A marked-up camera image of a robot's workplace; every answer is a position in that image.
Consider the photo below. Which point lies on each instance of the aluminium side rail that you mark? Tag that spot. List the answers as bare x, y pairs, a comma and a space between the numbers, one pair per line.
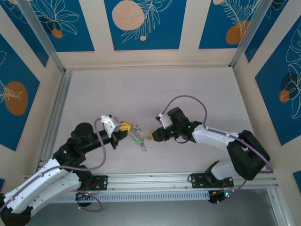
56, 113

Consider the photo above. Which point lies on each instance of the black controller board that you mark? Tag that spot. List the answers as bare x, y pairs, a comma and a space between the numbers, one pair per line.
83, 197
219, 197

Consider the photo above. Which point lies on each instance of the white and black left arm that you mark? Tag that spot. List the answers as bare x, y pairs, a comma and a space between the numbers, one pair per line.
42, 183

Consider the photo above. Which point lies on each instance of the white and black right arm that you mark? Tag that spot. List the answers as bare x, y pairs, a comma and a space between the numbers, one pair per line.
211, 139

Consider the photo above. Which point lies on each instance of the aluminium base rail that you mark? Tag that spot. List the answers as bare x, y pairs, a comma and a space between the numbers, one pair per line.
150, 180

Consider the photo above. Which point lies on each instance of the aluminium frame post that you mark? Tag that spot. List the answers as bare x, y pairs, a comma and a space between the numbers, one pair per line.
42, 35
249, 33

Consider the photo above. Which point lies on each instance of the aluminium corner post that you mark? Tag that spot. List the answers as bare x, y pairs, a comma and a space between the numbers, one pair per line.
278, 207

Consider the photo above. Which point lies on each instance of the green capped key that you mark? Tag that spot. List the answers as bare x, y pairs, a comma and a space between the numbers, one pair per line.
136, 142

